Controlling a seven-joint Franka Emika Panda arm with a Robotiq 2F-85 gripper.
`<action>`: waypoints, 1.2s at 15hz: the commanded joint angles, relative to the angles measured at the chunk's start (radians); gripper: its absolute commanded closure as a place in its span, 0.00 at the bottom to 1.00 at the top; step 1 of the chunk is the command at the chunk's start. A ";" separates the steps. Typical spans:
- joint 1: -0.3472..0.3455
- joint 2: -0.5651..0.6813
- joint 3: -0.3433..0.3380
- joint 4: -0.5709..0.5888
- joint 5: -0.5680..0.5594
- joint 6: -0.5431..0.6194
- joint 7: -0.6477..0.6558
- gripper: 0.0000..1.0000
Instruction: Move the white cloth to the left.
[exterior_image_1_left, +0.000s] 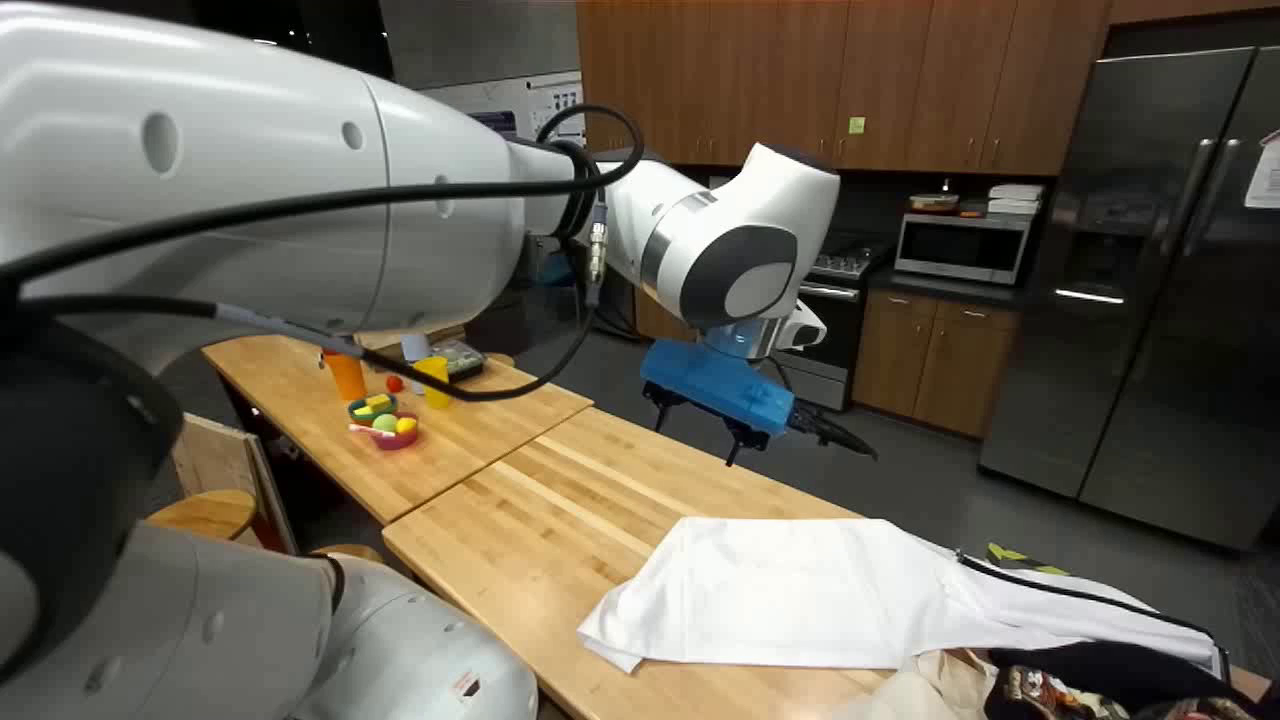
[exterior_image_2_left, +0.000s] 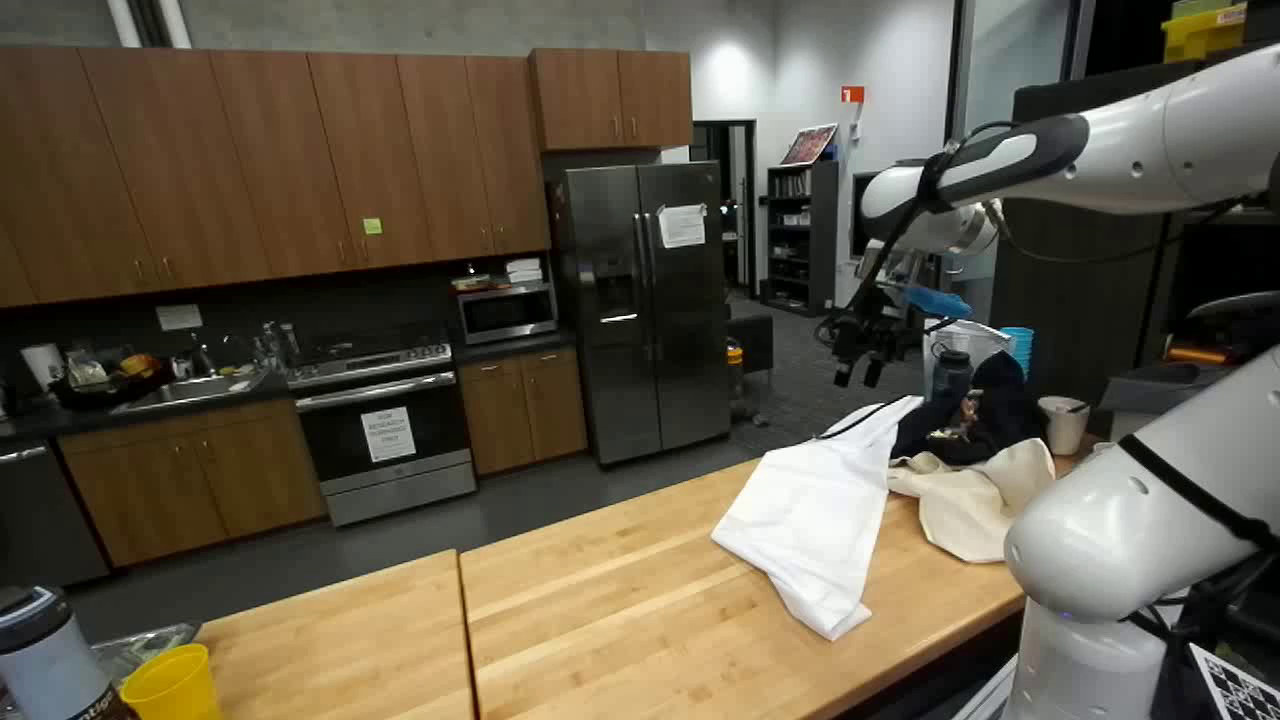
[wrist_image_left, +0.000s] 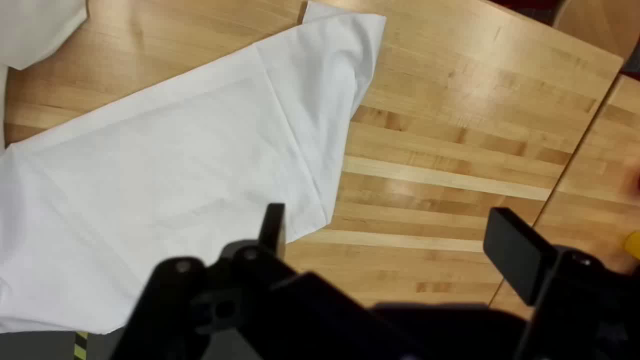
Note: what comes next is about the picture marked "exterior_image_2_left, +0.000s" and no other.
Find black bookshelf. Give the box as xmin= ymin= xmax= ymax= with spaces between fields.
xmin=761 ymin=160 xmax=836 ymax=312

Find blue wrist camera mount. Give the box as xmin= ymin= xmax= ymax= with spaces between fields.
xmin=900 ymin=280 xmax=977 ymax=320

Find white cloth with black strap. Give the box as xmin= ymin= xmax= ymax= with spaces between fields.
xmin=711 ymin=396 xmax=919 ymax=641

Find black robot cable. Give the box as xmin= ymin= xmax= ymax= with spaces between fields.
xmin=1114 ymin=433 xmax=1280 ymax=554

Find yellow plastic cup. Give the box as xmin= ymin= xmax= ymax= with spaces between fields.
xmin=119 ymin=644 xmax=223 ymax=720

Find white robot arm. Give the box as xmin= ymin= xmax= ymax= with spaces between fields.
xmin=860 ymin=43 xmax=1280 ymax=720

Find grey lidded container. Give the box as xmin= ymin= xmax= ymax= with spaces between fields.
xmin=0 ymin=583 xmax=113 ymax=720

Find kitchen sink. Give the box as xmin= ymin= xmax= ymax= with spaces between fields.
xmin=107 ymin=377 xmax=257 ymax=416

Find stainless steel refrigerator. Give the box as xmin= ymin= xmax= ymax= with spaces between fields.
xmin=550 ymin=160 xmax=726 ymax=465

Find upper wooden wall cabinets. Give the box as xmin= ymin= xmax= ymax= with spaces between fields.
xmin=0 ymin=47 xmax=693 ymax=307

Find stainless steel oven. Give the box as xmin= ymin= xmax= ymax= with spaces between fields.
xmin=286 ymin=339 xmax=474 ymax=528

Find beige tote bag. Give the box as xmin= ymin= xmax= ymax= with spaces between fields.
xmin=886 ymin=439 xmax=1055 ymax=562

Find black bag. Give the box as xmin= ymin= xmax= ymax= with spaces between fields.
xmin=891 ymin=350 xmax=1047 ymax=465

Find silver microwave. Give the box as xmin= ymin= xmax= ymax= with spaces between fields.
xmin=454 ymin=285 xmax=559 ymax=347

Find black dishwasher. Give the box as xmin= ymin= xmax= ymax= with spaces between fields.
xmin=0 ymin=443 xmax=113 ymax=583

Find lower wooden cabinets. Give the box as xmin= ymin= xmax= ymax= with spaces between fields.
xmin=61 ymin=339 xmax=588 ymax=568

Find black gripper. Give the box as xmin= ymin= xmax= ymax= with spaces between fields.
xmin=821 ymin=285 xmax=919 ymax=388

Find white paper cup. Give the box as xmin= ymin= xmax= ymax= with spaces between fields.
xmin=1035 ymin=396 xmax=1086 ymax=457

